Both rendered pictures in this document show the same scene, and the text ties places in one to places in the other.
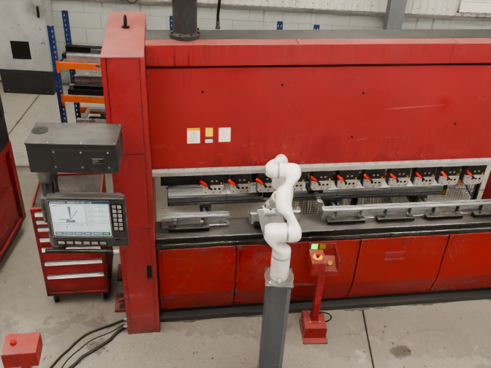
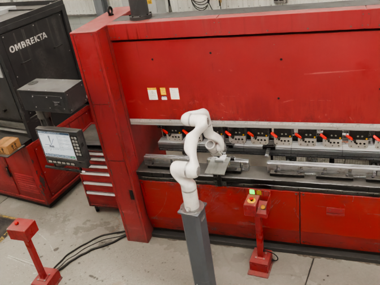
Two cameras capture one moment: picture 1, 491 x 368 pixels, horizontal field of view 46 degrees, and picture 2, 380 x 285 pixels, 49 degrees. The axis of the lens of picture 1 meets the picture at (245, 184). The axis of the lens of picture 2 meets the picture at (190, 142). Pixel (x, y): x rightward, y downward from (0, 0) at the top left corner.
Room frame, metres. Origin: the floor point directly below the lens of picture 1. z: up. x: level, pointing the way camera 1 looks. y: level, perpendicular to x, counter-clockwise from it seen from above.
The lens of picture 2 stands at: (0.54, -1.67, 3.09)
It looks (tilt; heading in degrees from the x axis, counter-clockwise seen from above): 30 degrees down; 31
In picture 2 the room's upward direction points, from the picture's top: 9 degrees counter-clockwise
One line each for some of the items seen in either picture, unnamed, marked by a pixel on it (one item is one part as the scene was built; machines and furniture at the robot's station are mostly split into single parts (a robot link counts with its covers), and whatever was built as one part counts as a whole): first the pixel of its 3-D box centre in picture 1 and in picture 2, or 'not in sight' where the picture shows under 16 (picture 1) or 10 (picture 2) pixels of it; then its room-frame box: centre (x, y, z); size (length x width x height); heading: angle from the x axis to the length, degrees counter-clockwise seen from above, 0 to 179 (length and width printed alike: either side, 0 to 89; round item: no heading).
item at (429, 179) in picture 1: (423, 174); (358, 137); (3.70, -1.34, 1.26); 0.15 x 0.09 x 0.17; 99
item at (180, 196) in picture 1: (310, 190); (269, 147); (3.88, -0.53, 0.93); 2.30 x 0.14 x 0.10; 99
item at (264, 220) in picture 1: (271, 220); (217, 165); (3.37, -0.20, 1.00); 0.26 x 0.18 x 0.01; 9
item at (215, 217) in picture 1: (195, 219); (168, 160); (3.43, 0.36, 0.92); 0.50 x 0.06 x 0.10; 99
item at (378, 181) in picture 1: (372, 175); (307, 135); (3.64, -0.95, 1.26); 0.15 x 0.09 x 0.17; 99
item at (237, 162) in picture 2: (274, 215); (228, 163); (3.53, -0.23, 0.92); 0.39 x 0.06 x 0.10; 99
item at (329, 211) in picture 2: (394, 255); (335, 212); (3.53, -1.22, 0.59); 0.15 x 0.02 x 0.07; 99
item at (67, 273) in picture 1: (76, 240); (109, 169); (3.62, 1.36, 0.50); 0.50 x 0.50 x 1.00; 9
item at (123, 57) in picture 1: (136, 183); (132, 130); (3.53, 0.81, 1.15); 0.85 x 0.25 x 2.30; 9
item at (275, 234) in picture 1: (277, 239); (182, 175); (2.76, -0.21, 1.30); 0.19 x 0.12 x 0.24; 93
